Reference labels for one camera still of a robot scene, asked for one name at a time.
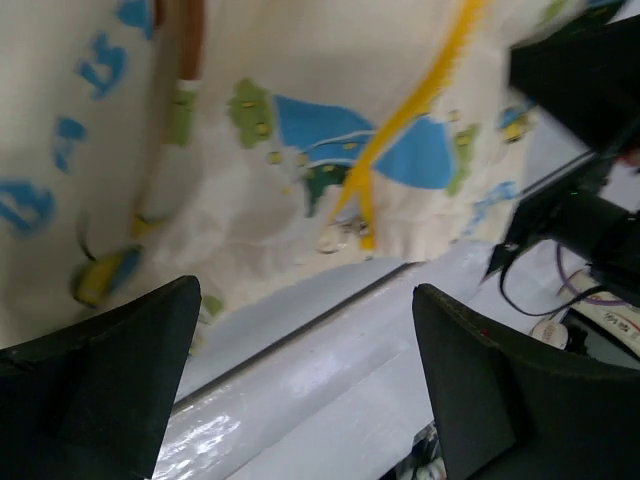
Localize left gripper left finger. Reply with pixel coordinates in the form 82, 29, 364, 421
1, 276, 201, 479

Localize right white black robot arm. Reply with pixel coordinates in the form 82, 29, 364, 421
486, 1, 639, 304

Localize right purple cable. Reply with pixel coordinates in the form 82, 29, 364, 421
554, 244, 631, 309

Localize yellow cream printed kids jacket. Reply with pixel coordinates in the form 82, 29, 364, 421
0, 0, 591, 351

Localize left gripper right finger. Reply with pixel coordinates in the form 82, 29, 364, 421
412, 284, 639, 480

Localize white tape sheet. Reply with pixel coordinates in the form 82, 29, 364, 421
154, 244, 534, 479

